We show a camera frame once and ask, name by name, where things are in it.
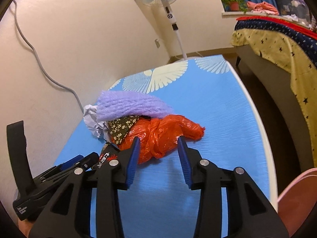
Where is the red blanket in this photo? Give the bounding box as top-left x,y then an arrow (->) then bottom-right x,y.
236,15 -> 317,35

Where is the potted green plant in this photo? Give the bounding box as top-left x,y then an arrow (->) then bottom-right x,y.
220,0 -> 248,13

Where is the yellow star bed sheet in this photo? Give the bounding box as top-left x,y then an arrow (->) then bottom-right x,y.
230,28 -> 317,140

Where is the grey wall cable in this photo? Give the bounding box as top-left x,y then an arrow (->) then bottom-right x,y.
11,0 -> 85,112

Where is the dark bed frame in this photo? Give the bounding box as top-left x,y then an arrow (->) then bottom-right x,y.
235,44 -> 311,168

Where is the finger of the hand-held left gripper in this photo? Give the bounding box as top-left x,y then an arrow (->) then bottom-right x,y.
74,152 -> 100,173
54,154 -> 84,170

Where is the orange plastic bag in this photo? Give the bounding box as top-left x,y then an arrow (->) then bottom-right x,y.
112,114 -> 206,164

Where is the crumpled white paper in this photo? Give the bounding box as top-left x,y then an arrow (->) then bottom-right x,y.
83,105 -> 111,142

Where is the purple knitted cloth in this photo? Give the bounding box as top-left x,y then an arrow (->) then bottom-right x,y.
95,90 -> 174,122

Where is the pink cloth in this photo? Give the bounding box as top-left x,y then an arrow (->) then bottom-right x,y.
246,1 -> 279,15

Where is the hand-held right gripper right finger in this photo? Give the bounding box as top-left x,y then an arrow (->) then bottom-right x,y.
177,136 -> 290,238

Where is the pink trash bin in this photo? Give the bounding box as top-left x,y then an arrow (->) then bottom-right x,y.
277,167 -> 317,238

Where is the black strap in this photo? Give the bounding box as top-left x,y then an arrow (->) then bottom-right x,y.
6,120 -> 35,194

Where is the black red snack packet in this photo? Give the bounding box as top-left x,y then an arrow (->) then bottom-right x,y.
90,145 -> 119,171

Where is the navy star blanket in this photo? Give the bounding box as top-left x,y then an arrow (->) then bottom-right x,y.
234,18 -> 317,42

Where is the clear storage bin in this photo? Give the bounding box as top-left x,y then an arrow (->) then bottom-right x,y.
274,0 -> 310,23

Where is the dark floral wrapper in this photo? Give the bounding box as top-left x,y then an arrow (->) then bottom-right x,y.
106,115 -> 140,146

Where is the white windowsill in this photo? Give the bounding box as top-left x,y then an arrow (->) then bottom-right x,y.
222,10 -> 250,17

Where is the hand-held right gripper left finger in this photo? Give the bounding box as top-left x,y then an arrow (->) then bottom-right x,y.
29,136 -> 141,238

